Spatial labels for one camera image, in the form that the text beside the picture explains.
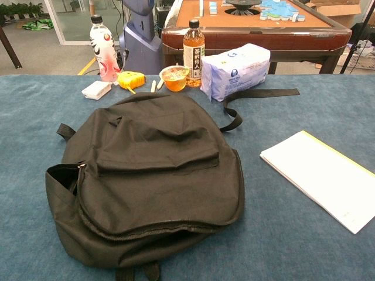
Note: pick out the black fabric backpack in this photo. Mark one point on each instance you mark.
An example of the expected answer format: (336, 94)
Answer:
(146, 175)

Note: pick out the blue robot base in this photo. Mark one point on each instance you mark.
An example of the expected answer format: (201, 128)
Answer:
(140, 44)

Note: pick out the green plastic snack wrapper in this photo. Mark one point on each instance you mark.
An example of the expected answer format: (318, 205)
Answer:
(38, 24)

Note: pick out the orange jelly cup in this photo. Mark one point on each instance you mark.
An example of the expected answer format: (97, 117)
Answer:
(175, 79)

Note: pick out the white tissue pack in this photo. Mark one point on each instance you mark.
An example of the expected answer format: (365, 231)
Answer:
(234, 73)

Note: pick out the yellow tape measure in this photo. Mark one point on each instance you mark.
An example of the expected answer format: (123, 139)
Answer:
(132, 79)

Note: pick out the brown tea bottle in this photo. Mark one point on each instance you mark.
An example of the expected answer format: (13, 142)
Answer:
(193, 55)

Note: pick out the small white box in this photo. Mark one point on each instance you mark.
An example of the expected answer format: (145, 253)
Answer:
(95, 90)

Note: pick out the brown mahjong table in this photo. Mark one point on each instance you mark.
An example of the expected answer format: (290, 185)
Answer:
(249, 38)

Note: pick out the white pink drink bottle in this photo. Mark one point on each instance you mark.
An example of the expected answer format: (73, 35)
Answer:
(102, 49)

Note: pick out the blue mahjong tile stack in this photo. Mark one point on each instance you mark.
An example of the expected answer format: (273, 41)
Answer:
(213, 8)

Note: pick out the white yellow-edged booklet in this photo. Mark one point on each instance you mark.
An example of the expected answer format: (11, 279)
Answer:
(322, 178)

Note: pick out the blue table mat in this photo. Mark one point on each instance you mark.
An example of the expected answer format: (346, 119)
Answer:
(293, 257)

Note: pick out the blue mahjong tile pile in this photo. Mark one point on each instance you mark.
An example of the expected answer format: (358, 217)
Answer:
(278, 10)

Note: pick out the black tripod stand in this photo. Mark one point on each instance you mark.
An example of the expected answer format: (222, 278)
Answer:
(353, 49)

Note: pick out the white plastic basket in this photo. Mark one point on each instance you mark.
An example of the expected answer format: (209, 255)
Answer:
(363, 61)

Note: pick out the dark wooden table leg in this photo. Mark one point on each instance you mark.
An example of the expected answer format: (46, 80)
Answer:
(10, 49)

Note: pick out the cardboard box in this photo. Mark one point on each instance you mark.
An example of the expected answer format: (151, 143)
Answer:
(345, 16)

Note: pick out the green potted plants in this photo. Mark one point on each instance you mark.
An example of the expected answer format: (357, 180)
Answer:
(20, 10)

